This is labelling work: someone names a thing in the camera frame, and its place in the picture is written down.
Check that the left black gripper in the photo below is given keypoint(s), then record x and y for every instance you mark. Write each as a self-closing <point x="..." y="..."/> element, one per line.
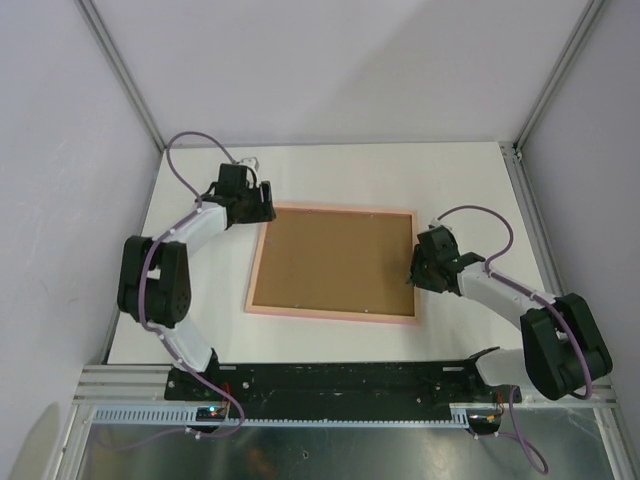
<point x="265" y="211"/>

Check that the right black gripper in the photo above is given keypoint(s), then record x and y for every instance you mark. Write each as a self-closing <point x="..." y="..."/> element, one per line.
<point x="415" y="274"/>

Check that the brown cardboard backing board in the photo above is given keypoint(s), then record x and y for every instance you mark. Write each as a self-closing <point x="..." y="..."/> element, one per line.
<point x="335" y="262"/>

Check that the pink wooden picture frame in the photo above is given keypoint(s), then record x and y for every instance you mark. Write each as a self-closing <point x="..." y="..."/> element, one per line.
<point x="330" y="315"/>

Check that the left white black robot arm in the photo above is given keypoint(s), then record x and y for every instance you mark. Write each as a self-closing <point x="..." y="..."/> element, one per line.
<point x="154" y="284"/>

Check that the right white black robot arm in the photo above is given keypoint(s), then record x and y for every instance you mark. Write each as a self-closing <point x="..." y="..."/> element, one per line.
<point x="562" y="353"/>

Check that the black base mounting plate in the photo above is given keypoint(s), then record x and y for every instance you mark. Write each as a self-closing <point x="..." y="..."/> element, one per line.
<point x="361" y="391"/>

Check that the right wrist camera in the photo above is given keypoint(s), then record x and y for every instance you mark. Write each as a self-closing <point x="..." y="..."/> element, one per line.
<point x="437" y="223"/>

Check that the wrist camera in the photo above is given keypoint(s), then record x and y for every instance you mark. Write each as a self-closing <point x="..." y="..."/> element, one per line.
<point x="251" y="162"/>
<point x="437" y="223"/>

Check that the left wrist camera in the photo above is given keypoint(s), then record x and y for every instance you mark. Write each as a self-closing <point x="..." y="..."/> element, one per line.
<point x="251" y="162"/>

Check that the aluminium frame rail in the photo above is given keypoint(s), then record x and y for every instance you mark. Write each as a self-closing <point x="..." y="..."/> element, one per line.
<point x="119" y="68"/>

